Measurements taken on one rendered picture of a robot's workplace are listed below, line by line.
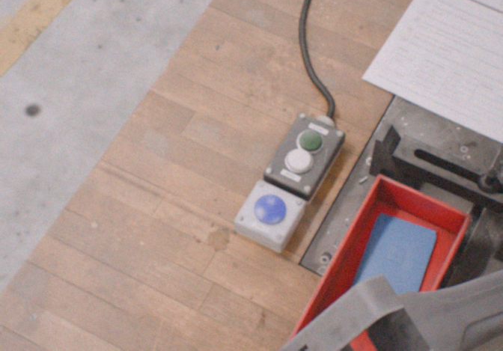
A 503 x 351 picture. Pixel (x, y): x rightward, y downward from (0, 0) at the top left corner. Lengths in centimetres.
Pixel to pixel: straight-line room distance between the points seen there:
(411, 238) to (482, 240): 9
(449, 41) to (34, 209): 120
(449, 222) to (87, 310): 45
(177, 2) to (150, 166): 133
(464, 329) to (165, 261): 56
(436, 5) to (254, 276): 48
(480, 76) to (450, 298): 67
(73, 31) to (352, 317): 192
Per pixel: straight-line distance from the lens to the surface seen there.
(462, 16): 145
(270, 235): 121
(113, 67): 249
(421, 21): 143
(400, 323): 74
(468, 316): 76
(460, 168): 123
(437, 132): 134
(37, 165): 238
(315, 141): 127
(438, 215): 124
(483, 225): 128
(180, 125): 132
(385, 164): 125
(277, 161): 126
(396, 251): 124
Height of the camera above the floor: 203
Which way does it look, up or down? 61 degrees down
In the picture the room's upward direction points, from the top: 1 degrees counter-clockwise
